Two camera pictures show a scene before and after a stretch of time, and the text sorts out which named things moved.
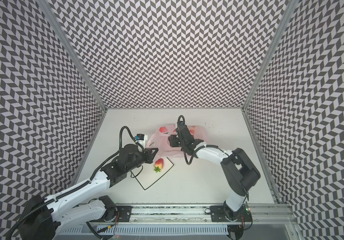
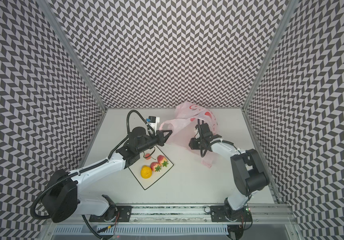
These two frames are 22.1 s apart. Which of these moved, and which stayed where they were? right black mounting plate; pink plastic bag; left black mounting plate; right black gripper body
Moved: pink plastic bag; right black gripper body
Stayed: right black mounting plate; left black mounting plate
